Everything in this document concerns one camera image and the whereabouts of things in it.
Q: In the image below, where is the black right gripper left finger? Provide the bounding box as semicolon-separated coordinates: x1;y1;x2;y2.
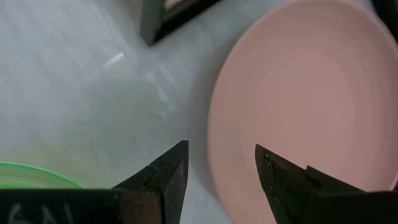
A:
0;140;190;224

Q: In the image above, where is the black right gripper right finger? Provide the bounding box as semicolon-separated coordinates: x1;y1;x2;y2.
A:
255;144;398;224

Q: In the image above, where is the pale pink plate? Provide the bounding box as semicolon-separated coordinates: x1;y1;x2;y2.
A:
207;0;398;224

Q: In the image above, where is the green translucent plate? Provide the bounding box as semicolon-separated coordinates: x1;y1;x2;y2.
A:
0;161;86;190

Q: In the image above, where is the black frame wooden shelf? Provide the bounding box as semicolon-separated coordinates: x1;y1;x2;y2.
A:
139;0;223;47

